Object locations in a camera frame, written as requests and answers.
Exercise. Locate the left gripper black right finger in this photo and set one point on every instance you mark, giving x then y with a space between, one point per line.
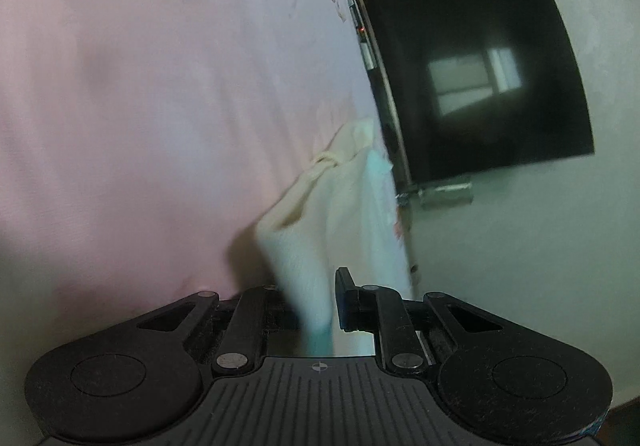
381 312

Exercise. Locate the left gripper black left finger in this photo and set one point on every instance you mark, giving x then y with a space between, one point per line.
261 323

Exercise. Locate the white knitted sweater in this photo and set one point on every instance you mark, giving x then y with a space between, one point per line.
341 212

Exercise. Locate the pink floral bed sheet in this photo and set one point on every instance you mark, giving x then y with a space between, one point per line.
141 140

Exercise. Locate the large black curved television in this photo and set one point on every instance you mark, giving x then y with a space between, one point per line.
477 85

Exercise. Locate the silver set-top box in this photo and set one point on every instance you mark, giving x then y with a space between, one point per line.
363 38

